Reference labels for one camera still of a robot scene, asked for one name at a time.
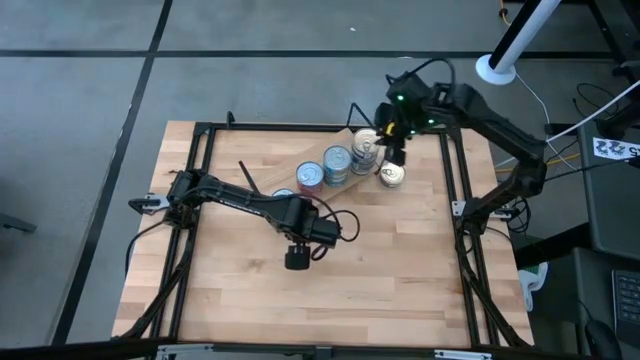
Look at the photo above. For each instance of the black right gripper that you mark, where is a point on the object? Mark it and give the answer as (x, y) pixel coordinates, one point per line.
(395, 117)

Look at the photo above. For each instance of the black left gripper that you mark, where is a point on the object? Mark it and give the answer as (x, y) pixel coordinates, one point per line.
(297, 257)

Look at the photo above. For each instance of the blue pink label tuna can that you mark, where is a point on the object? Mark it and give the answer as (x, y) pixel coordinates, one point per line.
(366, 141)
(364, 162)
(392, 177)
(364, 170)

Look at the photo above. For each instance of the teal label tuna can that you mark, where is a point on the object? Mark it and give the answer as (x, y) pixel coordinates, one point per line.
(336, 174)
(336, 182)
(336, 159)

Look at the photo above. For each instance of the green label tuna can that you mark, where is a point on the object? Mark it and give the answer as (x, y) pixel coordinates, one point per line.
(283, 192)

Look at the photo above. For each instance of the red label tuna can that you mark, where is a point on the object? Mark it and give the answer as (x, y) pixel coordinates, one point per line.
(310, 172)
(310, 185)
(310, 191)

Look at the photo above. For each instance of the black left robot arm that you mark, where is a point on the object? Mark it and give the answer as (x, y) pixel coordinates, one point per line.
(235, 192)

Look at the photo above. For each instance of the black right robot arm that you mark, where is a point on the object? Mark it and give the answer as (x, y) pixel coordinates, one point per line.
(500, 130)

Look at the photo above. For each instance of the silver aluminium extrusion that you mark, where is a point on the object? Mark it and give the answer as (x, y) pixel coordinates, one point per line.
(462, 355)
(182, 352)

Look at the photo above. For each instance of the white pole with round base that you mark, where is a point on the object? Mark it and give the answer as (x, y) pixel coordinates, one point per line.
(520, 30)

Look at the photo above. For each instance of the green white bag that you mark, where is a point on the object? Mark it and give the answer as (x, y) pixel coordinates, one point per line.
(532, 285)

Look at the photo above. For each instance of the white printed paper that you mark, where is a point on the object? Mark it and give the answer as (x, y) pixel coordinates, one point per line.
(615, 149)

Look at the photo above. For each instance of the grey cabinet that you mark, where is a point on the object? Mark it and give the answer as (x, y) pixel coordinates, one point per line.
(615, 200)

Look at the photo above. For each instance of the black desk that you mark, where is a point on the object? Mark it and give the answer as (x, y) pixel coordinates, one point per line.
(565, 310)

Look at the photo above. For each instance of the black keyboard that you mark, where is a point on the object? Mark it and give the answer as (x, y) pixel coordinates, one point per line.
(627, 300)

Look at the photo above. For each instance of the black computer mouse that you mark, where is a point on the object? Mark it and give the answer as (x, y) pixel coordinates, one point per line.
(602, 342)

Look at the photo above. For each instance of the black stand foot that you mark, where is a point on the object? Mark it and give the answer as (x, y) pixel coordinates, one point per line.
(17, 223)

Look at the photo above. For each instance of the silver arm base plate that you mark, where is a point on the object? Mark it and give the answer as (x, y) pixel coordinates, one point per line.
(459, 208)
(147, 204)

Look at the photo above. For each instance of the wooden shelf with black frame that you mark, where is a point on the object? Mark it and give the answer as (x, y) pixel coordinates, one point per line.
(277, 172)

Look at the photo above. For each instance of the black aluminium table frame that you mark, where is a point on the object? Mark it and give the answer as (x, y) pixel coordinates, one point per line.
(250, 127)

